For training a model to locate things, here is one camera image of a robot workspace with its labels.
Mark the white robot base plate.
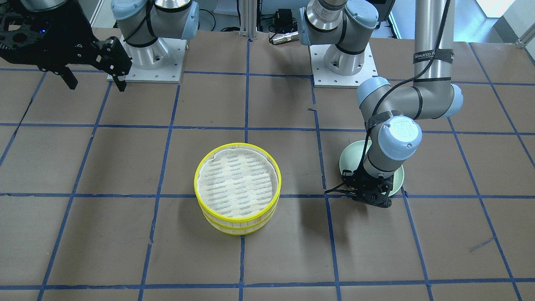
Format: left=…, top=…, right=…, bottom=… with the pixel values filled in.
left=309, top=44, right=378, bottom=89

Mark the yellow bamboo steamer top layer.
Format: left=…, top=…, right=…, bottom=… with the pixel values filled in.
left=193, top=143, right=282, bottom=224

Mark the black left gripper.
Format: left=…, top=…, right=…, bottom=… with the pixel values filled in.
left=341, top=169, right=394, bottom=208

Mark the second white robot base plate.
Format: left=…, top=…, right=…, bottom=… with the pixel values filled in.
left=122, top=38, right=188, bottom=84

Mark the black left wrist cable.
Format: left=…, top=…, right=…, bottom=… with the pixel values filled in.
left=324, top=105, right=397, bottom=196

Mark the yellow bamboo steamer layer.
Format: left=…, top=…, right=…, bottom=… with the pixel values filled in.
left=193, top=143, right=282, bottom=224
left=202, top=204, right=277, bottom=236

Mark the aluminium frame post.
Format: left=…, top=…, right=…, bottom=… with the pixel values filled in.
left=237, top=0, right=260, bottom=41

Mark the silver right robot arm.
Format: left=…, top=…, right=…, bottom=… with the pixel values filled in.
left=1, top=0, right=199, bottom=92

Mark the light green round plate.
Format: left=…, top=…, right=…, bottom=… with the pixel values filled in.
left=339, top=140, right=405, bottom=196

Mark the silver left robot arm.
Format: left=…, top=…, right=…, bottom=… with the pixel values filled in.
left=298, top=0, right=463, bottom=208

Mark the yellow bamboo steamer bottom layer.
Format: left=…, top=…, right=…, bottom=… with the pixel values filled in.
left=202, top=204, right=277, bottom=236

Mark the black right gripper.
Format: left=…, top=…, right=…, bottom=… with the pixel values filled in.
left=1, top=8, right=132, bottom=92

